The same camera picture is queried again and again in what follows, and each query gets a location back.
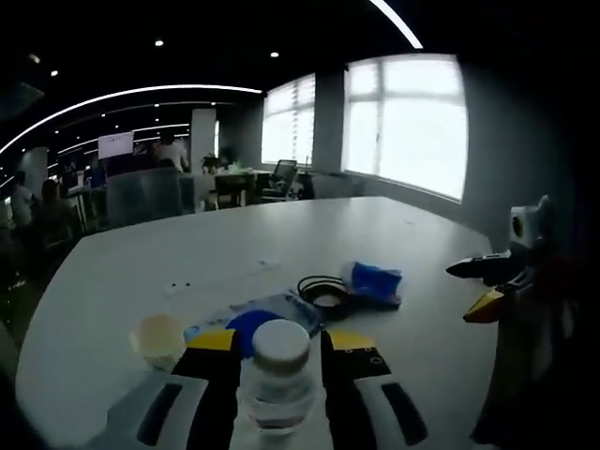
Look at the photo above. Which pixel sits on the wall screen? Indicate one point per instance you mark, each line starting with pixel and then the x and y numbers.
pixel 115 145

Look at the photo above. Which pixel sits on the mesh-back office chair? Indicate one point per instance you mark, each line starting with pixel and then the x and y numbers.
pixel 281 178

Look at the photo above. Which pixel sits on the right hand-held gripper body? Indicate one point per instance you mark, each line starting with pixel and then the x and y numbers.
pixel 532 220

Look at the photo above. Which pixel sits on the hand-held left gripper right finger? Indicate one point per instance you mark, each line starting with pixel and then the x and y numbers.
pixel 351 375

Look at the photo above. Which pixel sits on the large window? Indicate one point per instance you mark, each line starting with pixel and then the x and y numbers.
pixel 403 122

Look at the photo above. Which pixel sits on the clear plastic bottle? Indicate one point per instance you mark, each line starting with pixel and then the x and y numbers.
pixel 276 375

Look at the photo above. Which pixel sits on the blue tissue pack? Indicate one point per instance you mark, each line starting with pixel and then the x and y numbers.
pixel 375 286

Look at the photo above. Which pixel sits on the beige round ball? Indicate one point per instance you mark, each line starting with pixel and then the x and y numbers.
pixel 157 342

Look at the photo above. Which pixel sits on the narrow window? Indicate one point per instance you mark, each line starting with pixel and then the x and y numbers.
pixel 288 122

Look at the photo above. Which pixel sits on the long curved ceiling light strip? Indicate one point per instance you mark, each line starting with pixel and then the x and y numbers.
pixel 117 96

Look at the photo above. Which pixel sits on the potted plant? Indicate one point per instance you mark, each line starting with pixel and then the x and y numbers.
pixel 211 161

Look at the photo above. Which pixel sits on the white table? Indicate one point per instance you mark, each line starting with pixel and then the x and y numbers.
pixel 375 225

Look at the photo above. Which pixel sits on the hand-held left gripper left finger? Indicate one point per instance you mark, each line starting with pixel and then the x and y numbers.
pixel 206 370

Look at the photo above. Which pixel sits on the white wet wipes pack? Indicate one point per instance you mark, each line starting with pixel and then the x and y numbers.
pixel 290 307

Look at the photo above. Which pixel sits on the large grey mesh chair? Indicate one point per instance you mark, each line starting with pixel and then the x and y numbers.
pixel 143 192

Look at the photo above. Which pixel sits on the wooden desk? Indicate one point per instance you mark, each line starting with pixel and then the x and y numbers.
pixel 239 183

